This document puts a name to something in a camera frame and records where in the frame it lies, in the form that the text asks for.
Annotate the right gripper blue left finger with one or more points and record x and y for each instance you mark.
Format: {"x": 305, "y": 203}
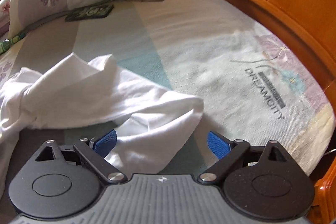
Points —
{"x": 92, "y": 154}

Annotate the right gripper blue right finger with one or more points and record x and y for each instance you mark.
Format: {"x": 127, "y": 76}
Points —
{"x": 230, "y": 156}

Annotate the white printed t-shirt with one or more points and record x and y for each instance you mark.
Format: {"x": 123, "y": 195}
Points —
{"x": 153, "y": 122}

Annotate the green glass bottle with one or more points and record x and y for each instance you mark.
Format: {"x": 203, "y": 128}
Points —
{"x": 6, "y": 43}

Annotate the pink folded quilt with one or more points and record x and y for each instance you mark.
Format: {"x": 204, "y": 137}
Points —
{"x": 4, "y": 16}

